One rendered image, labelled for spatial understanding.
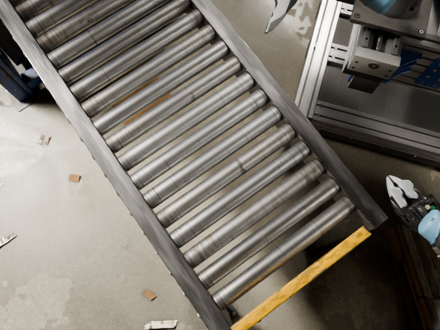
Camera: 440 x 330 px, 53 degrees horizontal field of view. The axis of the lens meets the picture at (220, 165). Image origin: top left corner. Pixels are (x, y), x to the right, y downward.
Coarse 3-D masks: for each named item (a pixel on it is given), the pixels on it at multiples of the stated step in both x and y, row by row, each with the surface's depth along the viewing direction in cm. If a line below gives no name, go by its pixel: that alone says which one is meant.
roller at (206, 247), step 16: (304, 176) 121; (320, 176) 123; (272, 192) 120; (288, 192) 120; (256, 208) 119; (272, 208) 120; (224, 224) 119; (240, 224) 118; (208, 240) 117; (224, 240) 117; (192, 256) 115; (208, 256) 117
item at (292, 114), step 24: (192, 0) 135; (216, 24) 133; (240, 48) 131; (240, 72) 135; (264, 72) 129; (288, 96) 127; (288, 120) 125; (312, 144) 123; (336, 168) 121; (360, 192) 120; (360, 216) 121; (384, 216) 118
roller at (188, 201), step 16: (288, 128) 124; (256, 144) 124; (272, 144) 123; (240, 160) 122; (256, 160) 123; (224, 176) 121; (192, 192) 120; (208, 192) 120; (176, 208) 119; (192, 208) 120
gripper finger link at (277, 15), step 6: (276, 0) 85; (282, 0) 85; (288, 0) 85; (276, 6) 85; (282, 6) 85; (276, 12) 84; (282, 12) 85; (270, 18) 84; (276, 18) 84; (282, 18) 85; (270, 24) 84; (276, 24) 85; (270, 30) 85
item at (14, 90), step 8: (0, 56) 182; (0, 64) 182; (8, 64) 189; (0, 72) 186; (8, 72) 189; (16, 72) 200; (0, 80) 190; (8, 80) 193; (16, 80) 196; (8, 88) 197; (16, 88) 201; (24, 88) 204; (32, 88) 214; (16, 96) 206; (24, 96) 210; (32, 96) 212
